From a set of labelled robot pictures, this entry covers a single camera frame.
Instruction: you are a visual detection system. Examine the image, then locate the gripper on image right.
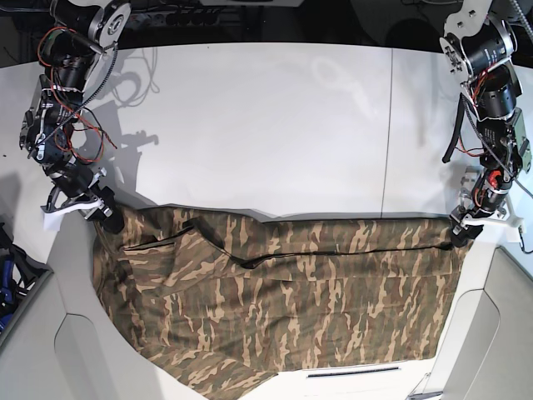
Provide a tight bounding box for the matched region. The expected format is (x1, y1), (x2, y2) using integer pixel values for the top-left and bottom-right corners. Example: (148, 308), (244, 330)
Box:
(450, 166), (523, 248)

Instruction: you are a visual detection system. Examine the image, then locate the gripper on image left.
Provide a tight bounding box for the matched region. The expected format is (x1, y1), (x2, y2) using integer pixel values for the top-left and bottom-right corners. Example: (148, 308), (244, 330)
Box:
(42, 160), (124, 233)

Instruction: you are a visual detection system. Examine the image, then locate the camouflage T-shirt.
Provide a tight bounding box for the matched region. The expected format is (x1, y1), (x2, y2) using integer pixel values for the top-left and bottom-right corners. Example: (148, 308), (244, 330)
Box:
(93, 207), (468, 399)

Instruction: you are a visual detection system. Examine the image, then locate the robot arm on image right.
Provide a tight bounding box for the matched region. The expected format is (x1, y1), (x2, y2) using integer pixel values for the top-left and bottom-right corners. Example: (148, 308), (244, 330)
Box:
(440, 1), (532, 248)

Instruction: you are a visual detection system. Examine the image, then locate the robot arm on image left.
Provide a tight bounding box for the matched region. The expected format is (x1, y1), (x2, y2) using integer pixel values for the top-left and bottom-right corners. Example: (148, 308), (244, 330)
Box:
(19, 1), (132, 233)

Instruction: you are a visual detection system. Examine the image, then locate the bin with blue items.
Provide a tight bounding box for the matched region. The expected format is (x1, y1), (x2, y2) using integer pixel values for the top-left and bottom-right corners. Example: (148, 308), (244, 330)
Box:
(1, 219), (53, 340)

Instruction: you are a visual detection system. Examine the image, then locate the black power strip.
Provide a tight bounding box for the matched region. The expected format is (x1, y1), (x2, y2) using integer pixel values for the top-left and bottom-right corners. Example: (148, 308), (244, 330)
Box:
(144, 9), (222, 28)

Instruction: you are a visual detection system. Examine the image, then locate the white wrist camera, image left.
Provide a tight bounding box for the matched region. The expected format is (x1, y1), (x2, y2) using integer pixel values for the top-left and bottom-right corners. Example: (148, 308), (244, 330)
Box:
(42, 212), (63, 232)

